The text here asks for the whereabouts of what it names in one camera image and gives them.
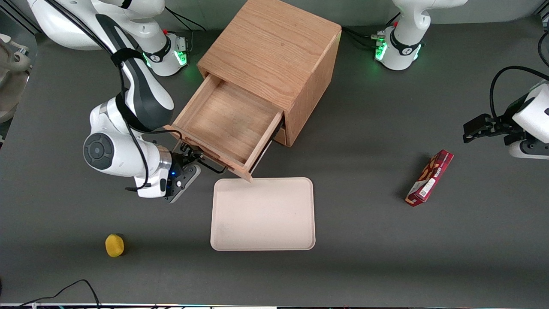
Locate black metal drawer handle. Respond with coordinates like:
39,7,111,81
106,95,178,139
194,150,228,175

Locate beige moulded object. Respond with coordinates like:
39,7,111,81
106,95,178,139
0,33,32,124

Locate black cable on table edge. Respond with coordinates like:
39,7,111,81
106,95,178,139
13,279,101,309

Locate red snack box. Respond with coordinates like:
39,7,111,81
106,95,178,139
405,149,454,207

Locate yellow lemon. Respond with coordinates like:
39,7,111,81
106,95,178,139
105,234,125,258

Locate black looped cable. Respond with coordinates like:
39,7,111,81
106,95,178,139
538,30,549,68

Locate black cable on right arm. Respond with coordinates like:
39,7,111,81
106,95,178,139
43,0,185,192

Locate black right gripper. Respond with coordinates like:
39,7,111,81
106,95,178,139
163,144,204,198

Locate black right arm base cables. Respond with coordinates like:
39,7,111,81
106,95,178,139
163,6,207,55

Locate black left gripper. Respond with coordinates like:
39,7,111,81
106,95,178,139
463,97,526,145

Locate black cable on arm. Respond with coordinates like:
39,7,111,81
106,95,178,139
43,0,185,192
490,66,549,121

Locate black left arm base cables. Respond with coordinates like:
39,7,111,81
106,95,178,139
342,13,401,48

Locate black arm base cables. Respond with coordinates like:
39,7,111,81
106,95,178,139
342,13,401,48
163,6,207,55

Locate wooden drawer cabinet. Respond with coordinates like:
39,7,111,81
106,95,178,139
197,0,343,148

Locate beige plastic tray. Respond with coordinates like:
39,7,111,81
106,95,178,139
210,177,316,251

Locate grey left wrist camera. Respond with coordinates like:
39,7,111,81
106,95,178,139
508,139,549,160

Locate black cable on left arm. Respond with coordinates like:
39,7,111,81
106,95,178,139
490,66,549,121

